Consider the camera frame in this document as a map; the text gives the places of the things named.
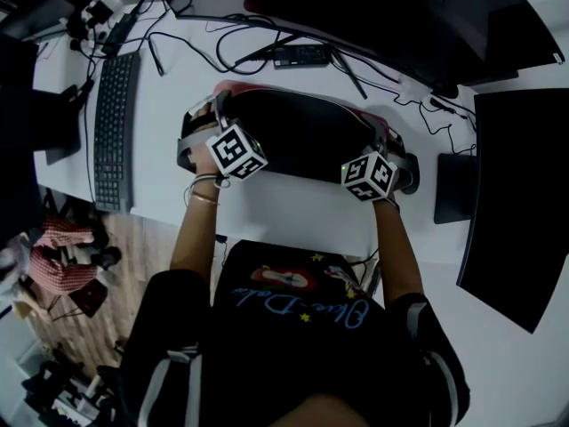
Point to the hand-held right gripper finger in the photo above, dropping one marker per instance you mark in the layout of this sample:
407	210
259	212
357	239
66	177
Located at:
378	136

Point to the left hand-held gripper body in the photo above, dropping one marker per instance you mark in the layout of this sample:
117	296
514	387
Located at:
235	154

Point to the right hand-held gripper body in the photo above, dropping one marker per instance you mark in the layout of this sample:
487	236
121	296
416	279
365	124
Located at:
369	176

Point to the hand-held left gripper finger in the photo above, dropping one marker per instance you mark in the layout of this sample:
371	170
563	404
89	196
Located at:
222	109

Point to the black and red bag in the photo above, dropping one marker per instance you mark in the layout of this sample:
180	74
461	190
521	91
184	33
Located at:
302	136

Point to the person's right forearm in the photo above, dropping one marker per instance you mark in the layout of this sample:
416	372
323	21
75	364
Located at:
398	247

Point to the person's left forearm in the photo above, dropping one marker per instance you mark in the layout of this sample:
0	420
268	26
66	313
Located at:
195	229

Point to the black computer mouse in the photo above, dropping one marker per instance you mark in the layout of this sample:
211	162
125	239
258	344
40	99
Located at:
414	180

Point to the person's left hand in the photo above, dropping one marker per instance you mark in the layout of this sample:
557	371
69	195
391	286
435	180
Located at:
205	118

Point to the dark wrist band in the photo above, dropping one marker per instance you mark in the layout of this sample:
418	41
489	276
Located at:
393	203

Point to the silver bangle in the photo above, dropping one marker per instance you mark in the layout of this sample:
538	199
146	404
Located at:
195	179

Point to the gold bangle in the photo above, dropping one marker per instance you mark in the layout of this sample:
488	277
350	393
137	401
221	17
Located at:
204	198

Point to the black power adapter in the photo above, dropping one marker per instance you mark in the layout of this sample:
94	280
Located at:
117	34
302	56

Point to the black keyboard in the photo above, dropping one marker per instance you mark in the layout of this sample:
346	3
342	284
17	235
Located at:
113	127

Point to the large curved black monitor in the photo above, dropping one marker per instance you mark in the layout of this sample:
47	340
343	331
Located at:
400	16

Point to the small flat black monitor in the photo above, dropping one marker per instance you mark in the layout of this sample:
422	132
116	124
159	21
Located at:
511	194

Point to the white power strip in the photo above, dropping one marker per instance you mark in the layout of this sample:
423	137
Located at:
109	3

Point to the person's black printed t-shirt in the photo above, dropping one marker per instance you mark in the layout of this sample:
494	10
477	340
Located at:
289	349

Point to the black computer tower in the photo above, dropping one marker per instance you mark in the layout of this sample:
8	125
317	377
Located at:
18	105

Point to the black pouch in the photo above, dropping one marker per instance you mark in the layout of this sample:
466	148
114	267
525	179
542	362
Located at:
89	298

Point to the red checkered bag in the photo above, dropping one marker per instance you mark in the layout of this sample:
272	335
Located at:
58	269

